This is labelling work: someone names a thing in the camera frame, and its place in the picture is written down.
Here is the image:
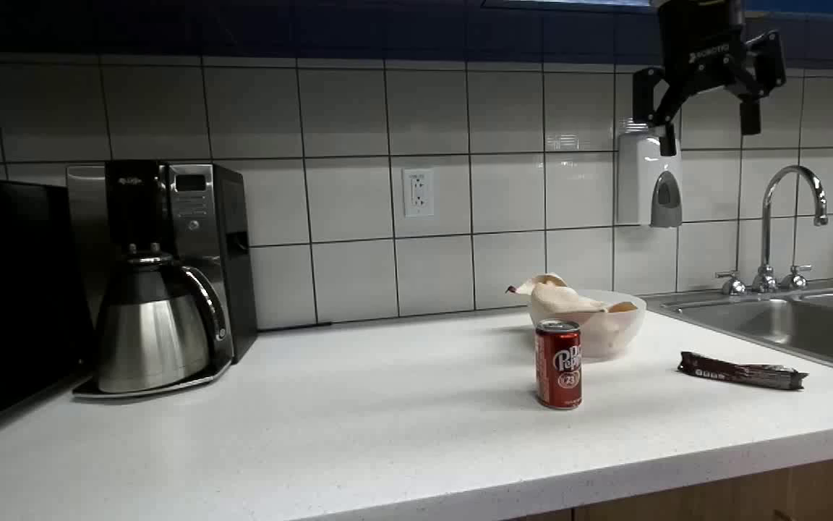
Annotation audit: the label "white bowl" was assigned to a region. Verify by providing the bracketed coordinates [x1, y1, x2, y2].
[575, 298, 645, 362]

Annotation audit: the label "blue upper cabinets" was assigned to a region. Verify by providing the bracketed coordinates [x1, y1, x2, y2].
[0, 0, 833, 68]

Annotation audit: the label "white wall power outlet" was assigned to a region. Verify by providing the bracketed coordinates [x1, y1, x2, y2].
[402, 168, 433, 217]

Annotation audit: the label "stainless steel coffee carafe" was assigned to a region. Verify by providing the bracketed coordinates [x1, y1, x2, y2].
[95, 253, 231, 394]

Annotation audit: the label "stainless steel double sink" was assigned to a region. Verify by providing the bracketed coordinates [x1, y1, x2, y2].
[650, 285, 833, 363]

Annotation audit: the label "dark snack bar wrapper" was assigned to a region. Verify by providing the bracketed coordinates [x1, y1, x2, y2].
[676, 350, 805, 389]

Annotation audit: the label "wooden lower cabinet front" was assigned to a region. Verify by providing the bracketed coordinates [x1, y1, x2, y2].
[516, 459, 833, 521]

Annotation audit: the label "red soda can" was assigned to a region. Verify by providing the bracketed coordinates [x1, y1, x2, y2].
[535, 321, 581, 408]

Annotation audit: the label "white wall soap dispenser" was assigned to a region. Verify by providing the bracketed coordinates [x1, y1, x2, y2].
[617, 125, 684, 227]

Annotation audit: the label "black microwave oven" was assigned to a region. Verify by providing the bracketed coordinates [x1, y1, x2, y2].
[0, 178, 94, 411]

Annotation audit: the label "chrome sink faucet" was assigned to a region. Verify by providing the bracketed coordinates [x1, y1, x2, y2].
[715, 162, 833, 298]

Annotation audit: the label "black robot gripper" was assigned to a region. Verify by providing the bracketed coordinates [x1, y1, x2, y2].
[634, 0, 786, 155]

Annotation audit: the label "black steel coffee maker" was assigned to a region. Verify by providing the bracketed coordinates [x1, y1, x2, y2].
[67, 158, 257, 400]

